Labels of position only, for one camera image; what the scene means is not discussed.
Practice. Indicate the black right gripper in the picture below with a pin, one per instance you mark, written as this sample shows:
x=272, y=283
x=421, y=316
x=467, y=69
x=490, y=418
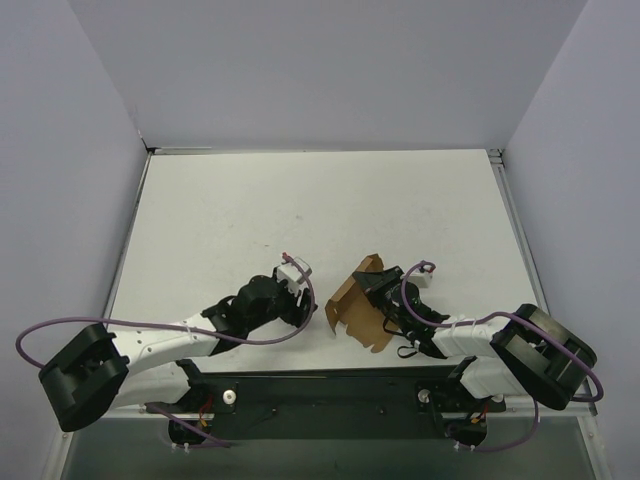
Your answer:
x=379, y=283

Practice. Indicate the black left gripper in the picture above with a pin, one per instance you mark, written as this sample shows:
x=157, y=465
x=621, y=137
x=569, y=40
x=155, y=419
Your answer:
x=298, y=308

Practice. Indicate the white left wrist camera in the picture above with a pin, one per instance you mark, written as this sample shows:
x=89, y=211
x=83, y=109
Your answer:
x=291, y=273

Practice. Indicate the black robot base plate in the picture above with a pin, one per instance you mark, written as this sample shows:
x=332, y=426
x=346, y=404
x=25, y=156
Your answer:
x=402, y=403

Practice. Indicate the aluminium table edge rail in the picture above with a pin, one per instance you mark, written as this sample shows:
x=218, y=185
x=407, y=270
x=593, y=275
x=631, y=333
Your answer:
x=530, y=275

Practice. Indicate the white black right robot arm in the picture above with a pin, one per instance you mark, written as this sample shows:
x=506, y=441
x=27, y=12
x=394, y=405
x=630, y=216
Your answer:
x=488, y=375

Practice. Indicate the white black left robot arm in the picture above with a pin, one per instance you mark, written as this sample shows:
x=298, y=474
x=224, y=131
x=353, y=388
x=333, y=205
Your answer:
x=85, y=378

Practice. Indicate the brown paper box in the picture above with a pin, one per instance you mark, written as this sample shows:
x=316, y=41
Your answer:
x=350, y=307

